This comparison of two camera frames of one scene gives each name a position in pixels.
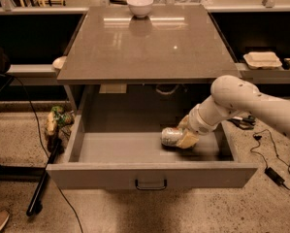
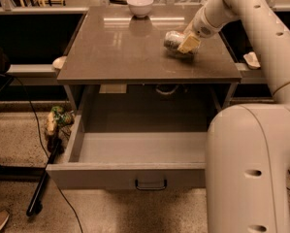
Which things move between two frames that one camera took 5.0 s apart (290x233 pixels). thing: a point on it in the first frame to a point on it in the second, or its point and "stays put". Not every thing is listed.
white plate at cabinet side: (59, 62) stays put
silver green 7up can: (171, 136) to (173, 39)
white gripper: (197, 121) to (202, 26)
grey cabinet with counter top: (163, 63) stays put
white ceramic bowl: (140, 6) stays put
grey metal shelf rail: (31, 71) stays put
